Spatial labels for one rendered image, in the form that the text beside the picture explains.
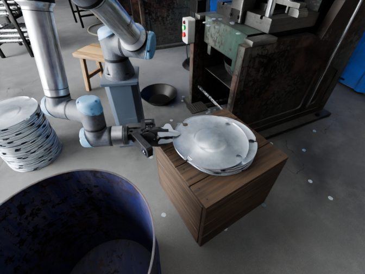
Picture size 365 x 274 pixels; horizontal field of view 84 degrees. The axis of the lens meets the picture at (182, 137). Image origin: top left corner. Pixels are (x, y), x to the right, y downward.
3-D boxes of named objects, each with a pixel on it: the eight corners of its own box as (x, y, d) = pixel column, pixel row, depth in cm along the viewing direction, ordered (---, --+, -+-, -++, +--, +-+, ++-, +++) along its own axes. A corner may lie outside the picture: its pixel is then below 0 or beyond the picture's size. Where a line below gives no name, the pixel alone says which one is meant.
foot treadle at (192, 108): (192, 119, 132) (192, 113, 129) (185, 111, 139) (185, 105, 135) (263, 98, 150) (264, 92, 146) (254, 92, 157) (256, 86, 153)
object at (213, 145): (221, 186, 63) (221, 184, 63) (156, 140, 76) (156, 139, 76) (261, 138, 79) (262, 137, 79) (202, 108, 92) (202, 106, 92)
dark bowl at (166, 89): (147, 114, 154) (146, 106, 150) (137, 95, 174) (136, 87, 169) (183, 105, 163) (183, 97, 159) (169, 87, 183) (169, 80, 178)
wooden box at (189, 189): (199, 247, 87) (206, 209, 63) (159, 182, 110) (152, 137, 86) (264, 201, 102) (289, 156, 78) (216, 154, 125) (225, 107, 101)
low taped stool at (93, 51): (133, 85, 187) (126, 48, 163) (118, 99, 170) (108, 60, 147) (102, 79, 196) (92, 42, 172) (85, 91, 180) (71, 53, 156)
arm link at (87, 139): (75, 134, 69) (82, 153, 74) (109, 132, 70) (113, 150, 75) (81, 121, 75) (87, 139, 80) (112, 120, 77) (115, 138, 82)
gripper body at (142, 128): (156, 117, 79) (124, 119, 78) (157, 132, 73) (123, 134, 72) (156, 132, 85) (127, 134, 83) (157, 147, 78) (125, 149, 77)
